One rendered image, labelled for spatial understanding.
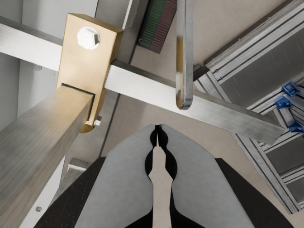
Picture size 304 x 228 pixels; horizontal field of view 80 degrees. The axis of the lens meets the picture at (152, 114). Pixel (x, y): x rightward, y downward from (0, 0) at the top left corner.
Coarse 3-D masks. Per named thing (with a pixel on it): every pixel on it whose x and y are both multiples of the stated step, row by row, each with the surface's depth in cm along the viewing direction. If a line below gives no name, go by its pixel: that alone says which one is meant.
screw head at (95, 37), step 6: (84, 30) 17; (90, 30) 18; (78, 36) 17; (84, 36) 17; (90, 36) 17; (96, 36) 18; (78, 42) 17; (84, 42) 17; (90, 42) 17; (96, 42) 18; (90, 48) 18
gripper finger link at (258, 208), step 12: (228, 168) 9; (228, 180) 8; (240, 180) 8; (240, 192) 8; (252, 192) 8; (252, 204) 7; (264, 204) 7; (252, 216) 7; (264, 216) 7; (276, 216) 7
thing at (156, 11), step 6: (156, 0) 30; (162, 0) 30; (156, 6) 30; (162, 6) 30; (150, 12) 30; (156, 12) 30; (150, 18) 31; (156, 18) 31; (150, 24) 31; (156, 24) 31; (144, 30) 32; (150, 30) 32; (144, 36) 32; (150, 36) 32; (144, 42) 32; (150, 42) 32
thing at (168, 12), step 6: (168, 0) 30; (174, 0) 30; (168, 6) 30; (174, 6) 30; (168, 12) 30; (174, 12) 30; (162, 18) 31; (168, 18) 31; (162, 24) 31; (168, 24) 31; (162, 30) 32; (156, 36) 32; (162, 36) 32; (156, 42) 32; (162, 42) 32; (156, 48) 33
